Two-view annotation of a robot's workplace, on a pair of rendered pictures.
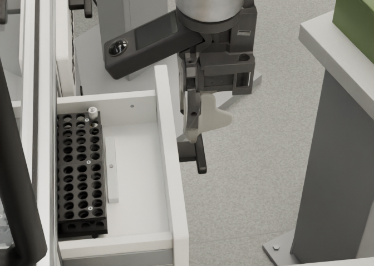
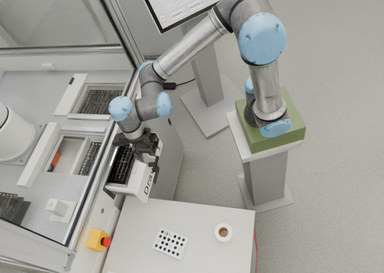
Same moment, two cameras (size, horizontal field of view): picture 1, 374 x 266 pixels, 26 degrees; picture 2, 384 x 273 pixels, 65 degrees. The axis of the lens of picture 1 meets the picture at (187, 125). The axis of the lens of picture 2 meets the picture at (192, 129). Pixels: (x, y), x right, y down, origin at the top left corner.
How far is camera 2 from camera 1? 0.64 m
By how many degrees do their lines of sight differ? 21
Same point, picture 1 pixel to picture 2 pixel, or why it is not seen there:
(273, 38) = not seen: hidden behind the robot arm
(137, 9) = (207, 84)
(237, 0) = (136, 134)
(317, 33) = (229, 117)
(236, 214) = (231, 161)
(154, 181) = not seen: hidden behind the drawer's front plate
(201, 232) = (217, 166)
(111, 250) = (122, 191)
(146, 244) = (131, 191)
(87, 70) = (195, 101)
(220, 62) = (141, 147)
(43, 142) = (103, 158)
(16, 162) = not seen: outside the picture
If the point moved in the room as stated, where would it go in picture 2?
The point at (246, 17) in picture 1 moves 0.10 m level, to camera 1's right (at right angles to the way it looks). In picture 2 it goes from (144, 137) to (171, 141)
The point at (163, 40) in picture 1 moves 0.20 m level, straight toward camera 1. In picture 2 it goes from (123, 139) to (101, 191)
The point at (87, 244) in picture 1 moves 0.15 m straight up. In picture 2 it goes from (115, 188) to (98, 172)
